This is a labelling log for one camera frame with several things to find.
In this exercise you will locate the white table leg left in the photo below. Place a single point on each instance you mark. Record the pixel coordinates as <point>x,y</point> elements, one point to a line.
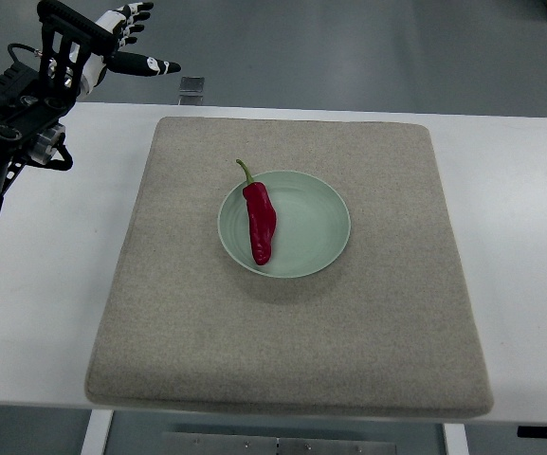
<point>97,432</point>

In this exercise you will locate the red pepper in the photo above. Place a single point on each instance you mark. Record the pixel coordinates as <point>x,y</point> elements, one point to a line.
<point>262,217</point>

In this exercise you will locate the white table leg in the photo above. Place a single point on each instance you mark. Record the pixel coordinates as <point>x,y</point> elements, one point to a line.
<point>455,439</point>
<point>97,432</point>

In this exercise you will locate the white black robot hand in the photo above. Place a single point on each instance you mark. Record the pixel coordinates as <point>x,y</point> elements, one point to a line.
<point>124,23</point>

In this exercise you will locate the beige felt mat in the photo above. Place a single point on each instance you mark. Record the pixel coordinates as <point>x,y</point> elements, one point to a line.
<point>385,330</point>

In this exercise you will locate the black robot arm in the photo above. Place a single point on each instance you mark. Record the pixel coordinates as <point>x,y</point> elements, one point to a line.
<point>32,101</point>

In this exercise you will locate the light green plate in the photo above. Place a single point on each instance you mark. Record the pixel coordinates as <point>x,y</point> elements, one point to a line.
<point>313,225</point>

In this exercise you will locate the white table leg right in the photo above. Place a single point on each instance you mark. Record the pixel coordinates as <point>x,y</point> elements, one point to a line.
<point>455,439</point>

